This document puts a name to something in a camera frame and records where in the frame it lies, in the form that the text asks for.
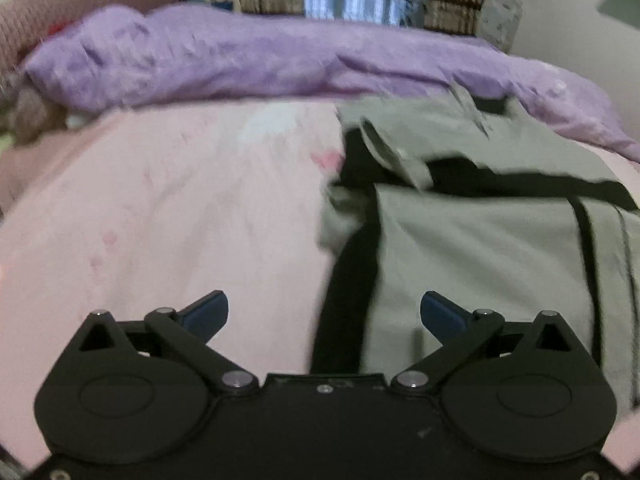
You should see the grey green black jacket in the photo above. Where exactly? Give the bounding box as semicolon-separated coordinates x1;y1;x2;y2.
310;87;639;414

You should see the pink cartoon bed blanket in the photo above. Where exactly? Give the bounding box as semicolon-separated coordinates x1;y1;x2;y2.
1;101;639;468

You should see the mauve pillow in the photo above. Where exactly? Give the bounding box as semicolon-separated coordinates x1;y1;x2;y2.
1;129;102;217

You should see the beige knitted garment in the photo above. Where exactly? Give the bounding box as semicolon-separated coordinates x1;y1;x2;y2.
1;72;66;145

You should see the purple duvet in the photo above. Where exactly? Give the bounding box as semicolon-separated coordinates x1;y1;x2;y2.
23;3;639;160

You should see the grey patterned bag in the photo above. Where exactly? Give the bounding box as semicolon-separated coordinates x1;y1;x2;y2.
476;0;523;53

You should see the pink quilted headboard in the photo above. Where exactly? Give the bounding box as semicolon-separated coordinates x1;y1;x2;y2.
1;0;177;70

